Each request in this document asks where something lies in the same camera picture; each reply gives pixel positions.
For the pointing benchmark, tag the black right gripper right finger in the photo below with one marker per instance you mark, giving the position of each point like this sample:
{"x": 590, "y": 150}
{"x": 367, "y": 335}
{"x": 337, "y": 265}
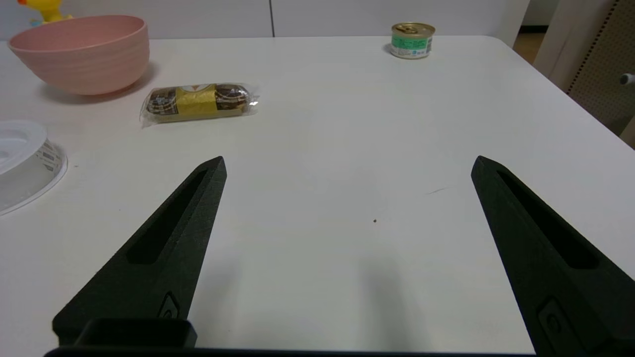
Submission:
{"x": 536, "y": 258}

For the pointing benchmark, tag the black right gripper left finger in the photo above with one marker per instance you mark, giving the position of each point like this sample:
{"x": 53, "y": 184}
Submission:
{"x": 163, "y": 258}

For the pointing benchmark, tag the pink bowl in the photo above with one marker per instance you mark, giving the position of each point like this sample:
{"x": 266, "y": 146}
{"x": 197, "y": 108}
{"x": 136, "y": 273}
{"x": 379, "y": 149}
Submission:
{"x": 84, "y": 64}

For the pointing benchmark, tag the wrapped chocolate snack bar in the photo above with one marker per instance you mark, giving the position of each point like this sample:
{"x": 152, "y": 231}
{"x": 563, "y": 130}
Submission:
{"x": 198, "y": 101}

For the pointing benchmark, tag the white round plastic lid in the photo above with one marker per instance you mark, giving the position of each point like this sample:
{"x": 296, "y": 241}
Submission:
{"x": 22, "y": 163}

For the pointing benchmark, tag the brown perforated panel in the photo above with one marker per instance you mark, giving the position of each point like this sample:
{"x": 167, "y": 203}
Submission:
{"x": 610, "y": 64}

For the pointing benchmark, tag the green labelled tin can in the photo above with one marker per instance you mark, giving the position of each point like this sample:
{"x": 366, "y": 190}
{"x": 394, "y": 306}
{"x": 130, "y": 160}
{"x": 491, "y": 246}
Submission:
{"x": 412, "y": 42}

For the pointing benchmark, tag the yellow duck toy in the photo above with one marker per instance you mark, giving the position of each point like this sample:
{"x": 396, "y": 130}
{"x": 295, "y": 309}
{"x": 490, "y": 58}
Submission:
{"x": 49, "y": 10}

